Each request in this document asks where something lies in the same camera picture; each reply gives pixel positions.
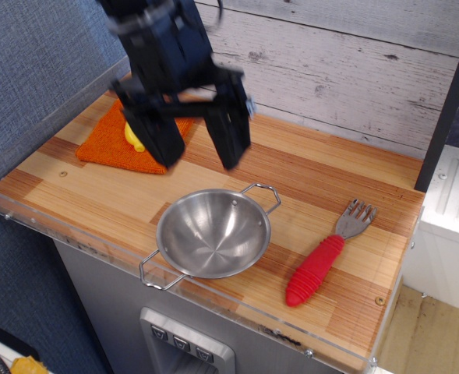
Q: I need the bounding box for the yellow toy banana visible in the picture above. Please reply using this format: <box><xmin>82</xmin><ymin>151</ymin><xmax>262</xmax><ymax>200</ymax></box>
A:
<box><xmin>124</xmin><ymin>122</ymin><xmax>146</xmax><ymax>153</ymax></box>

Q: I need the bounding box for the clear acrylic table guard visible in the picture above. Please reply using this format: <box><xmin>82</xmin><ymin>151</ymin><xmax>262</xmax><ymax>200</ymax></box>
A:
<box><xmin>0</xmin><ymin>62</ymin><xmax>423</xmax><ymax>373</ymax></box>

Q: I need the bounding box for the silver dispenser button panel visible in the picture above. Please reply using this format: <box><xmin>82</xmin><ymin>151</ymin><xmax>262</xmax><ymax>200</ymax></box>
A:
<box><xmin>139</xmin><ymin>307</ymin><xmax>236</xmax><ymax>373</ymax></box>

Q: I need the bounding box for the red handled metal spatula fork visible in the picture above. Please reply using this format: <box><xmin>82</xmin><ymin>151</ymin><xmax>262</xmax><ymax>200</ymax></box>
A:
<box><xmin>285</xmin><ymin>199</ymin><xmax>377</xmax><ymax>307</ymax></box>

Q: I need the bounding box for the silver toy fridge cabinet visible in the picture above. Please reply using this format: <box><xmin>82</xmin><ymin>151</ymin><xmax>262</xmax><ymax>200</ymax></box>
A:
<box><xmin>55</xmin><ymin>242</ymin><xmax>335</xmax><ymax>373</ymax></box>

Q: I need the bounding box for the silver metal bowl with handles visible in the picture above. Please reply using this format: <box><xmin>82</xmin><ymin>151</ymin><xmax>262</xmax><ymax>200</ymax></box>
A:
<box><xmin>139</xmin><ymin>183</ymin><xmax>281</xmax><ymax>291</ymax></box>

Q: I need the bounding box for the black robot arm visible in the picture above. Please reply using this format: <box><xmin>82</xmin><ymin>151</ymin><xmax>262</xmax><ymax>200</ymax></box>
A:
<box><xmin>101</xmin><ymin>1</ymin><xmax>255</xmax><ymax>170</ymax></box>

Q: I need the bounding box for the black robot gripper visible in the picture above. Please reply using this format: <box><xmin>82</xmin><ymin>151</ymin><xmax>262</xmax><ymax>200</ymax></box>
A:
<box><xmin>108</xmin><ymin>15</ymin><xmax>256</xmax><ymax>170</ymax></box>

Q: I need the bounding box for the orange knitted cloth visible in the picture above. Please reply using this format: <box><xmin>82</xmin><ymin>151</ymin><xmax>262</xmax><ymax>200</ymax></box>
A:
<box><xmin>75</xmin><ymin>97</ymin><xmax>196</xmax><ymax>175</ymax></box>

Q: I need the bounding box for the white ridged side unit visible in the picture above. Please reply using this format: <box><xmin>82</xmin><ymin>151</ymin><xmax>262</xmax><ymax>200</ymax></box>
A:
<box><xmin>402</xmin><ymin>146</ymin><xmax>459</xmax><ymax>308</ymax></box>

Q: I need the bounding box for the dark right vertical post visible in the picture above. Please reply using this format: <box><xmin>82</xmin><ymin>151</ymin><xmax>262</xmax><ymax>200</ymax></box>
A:
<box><xmin>414</xmin><ymin>61</ymin><xmax>459</xmax><ymax>192</ymax></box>

